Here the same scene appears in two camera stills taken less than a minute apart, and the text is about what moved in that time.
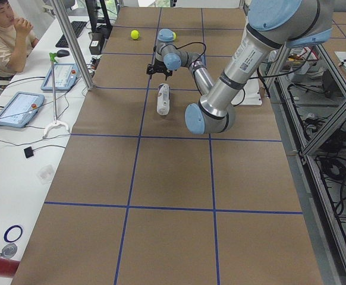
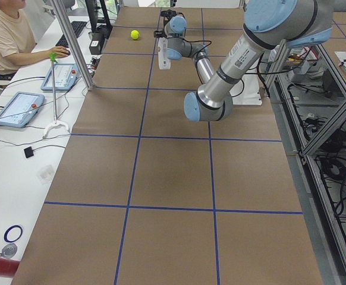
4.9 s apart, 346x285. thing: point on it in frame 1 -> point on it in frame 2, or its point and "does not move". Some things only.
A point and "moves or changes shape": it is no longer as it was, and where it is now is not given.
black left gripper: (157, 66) -> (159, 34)
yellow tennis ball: (135, 34) does not move
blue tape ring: (8, 231) does not move
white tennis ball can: (163, 107) moves or changes shape
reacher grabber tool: (53, 57) does not move
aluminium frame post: (59, 10) does not move
